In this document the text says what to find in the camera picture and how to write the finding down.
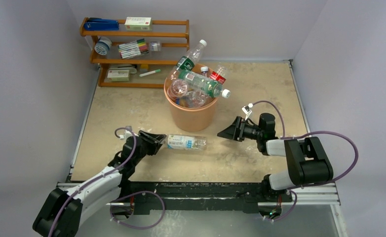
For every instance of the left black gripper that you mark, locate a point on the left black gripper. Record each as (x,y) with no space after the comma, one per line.
(157,139)

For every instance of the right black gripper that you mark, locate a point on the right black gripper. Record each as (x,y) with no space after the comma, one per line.
(240,128)

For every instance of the orange plastic bin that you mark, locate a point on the orange plastic bin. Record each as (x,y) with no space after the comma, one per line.
(189,119)

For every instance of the red label bottle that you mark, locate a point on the red label bottle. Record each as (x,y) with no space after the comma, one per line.
(177,89)
(220,74)

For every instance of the green tinted plastic bottle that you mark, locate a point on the green tinted plastic bottle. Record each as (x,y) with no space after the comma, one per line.
(207,86)

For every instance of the dark green label clear bottle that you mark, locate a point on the dark green label clear bottle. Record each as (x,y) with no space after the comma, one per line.
(192,57)

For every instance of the clear bottle blue label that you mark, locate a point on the clear bottle blue label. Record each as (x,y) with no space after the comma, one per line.
(196,99)

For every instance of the clear bottle purple label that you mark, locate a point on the clear bottle purple label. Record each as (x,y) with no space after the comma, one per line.
(204,71)

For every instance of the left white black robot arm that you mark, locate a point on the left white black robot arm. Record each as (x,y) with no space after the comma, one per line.
(64,211)

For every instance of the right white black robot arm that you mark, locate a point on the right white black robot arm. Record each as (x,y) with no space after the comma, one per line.
(307,162)

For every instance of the green white marker pen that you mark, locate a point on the green white marker pen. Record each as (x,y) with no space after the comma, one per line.
(150,73)

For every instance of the grey yellow eraser block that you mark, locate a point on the grey yellow eraser block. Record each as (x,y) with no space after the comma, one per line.
(144,68)

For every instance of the white tape dispenser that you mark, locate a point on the white tape dispenser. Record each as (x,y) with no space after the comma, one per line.
(132,68)

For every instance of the white box on bottom shelf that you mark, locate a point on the white box on bottom shelf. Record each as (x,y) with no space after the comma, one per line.
(118,75)

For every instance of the wooden three-tier shelf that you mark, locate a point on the wooden three-tier shelf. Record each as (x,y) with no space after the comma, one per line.
(106,63)

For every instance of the small clear jar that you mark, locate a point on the small clear jar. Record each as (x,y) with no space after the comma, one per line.
(155,46)

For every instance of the pack of coloured markers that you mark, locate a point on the pack of coloured markers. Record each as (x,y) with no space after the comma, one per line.
(133,49)

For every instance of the blue white tape roll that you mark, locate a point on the blue white tape roll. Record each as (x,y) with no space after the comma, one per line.
(103,46)

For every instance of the white green small box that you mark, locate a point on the white green small box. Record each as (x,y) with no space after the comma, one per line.
(138,24)

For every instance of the blue stapler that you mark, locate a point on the blue stapler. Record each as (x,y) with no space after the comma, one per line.
(100,24)

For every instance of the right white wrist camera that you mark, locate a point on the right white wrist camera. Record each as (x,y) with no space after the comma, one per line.
(247,110)

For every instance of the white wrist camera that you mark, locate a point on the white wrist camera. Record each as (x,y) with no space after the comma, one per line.
(247,110)
(123,133)

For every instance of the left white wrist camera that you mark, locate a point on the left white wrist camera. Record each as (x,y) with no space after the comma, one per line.
(123,133)

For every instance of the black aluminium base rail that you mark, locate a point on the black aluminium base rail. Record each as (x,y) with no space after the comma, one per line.
(249,198)

